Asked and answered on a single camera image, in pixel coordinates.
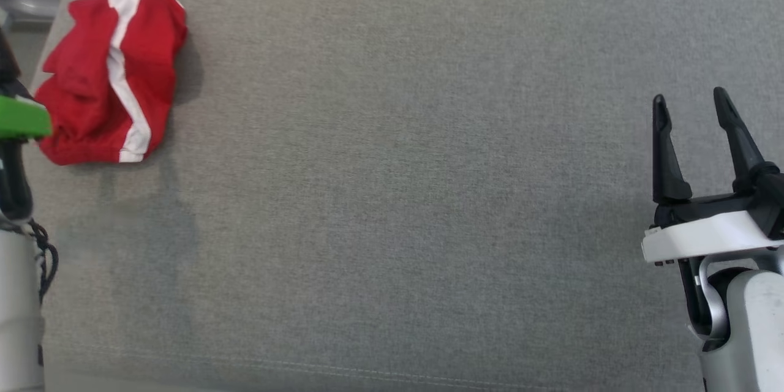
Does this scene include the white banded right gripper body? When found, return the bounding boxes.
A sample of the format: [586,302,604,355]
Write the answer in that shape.
[641,193,784,265]

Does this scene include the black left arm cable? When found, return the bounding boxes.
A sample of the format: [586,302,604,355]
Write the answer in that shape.
[24,219,59,306]

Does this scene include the red shorts with white stripe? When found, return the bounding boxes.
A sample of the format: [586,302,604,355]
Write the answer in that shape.
[34,0,189,166]

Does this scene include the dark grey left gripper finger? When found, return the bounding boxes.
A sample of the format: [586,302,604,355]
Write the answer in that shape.
[0,24,25,97]

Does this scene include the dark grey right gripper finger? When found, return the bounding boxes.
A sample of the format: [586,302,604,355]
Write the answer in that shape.
[651,94,693,204]
[712,87,780,194]

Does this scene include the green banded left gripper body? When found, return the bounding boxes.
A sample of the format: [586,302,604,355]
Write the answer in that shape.
[0,93,53,139]

